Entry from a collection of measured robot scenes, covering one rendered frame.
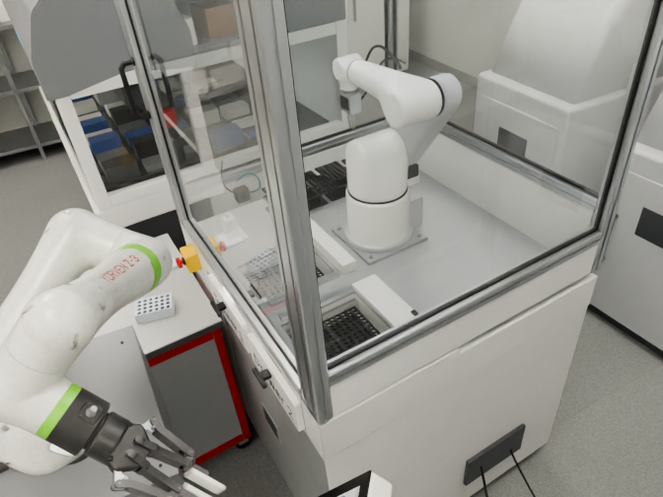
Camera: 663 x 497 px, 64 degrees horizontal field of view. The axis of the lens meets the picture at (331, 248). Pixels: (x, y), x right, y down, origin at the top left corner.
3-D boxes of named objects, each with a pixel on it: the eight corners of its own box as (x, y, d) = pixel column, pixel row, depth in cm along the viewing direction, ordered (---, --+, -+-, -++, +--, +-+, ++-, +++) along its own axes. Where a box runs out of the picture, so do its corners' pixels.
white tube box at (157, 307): (137, 323, 179) (134, 316, 176) (137, 308, 185) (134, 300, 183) (175, 315, 181) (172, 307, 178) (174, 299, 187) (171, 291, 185)
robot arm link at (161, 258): (117, 268, 131) (135, 223, 129) (167, 289, 132) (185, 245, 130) (87, 288, 113) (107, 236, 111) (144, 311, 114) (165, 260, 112)
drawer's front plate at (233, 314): (249, 354, 156) (242, 327, 150) (214, 299, 177) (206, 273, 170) (255, 351, 157) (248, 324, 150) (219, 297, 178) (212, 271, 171)
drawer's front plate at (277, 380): (299, 433, 134) (294, 405, 128) (253, 359, 155) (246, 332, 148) (305, 429, 135) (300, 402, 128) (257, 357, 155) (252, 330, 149)
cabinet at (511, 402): (344, 598, 177) (325, 465, 129) (228, 389, 250) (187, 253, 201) (548, 453, 212) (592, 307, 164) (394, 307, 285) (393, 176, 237)
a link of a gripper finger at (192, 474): (183, 476, 92) (184, 472, 93) (217, 495, 94) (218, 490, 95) (189, 470, 91) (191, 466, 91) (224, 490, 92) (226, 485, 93)
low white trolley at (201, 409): (118, 527, 202) (36, 401, 156) (88, 410, 245) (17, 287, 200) (257, 450, 223) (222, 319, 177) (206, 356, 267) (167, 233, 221)
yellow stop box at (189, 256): (188, 274, 185) (184, 258, 181) (182, 264, 190) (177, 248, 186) (202, 269, 187) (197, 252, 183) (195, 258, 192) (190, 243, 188)
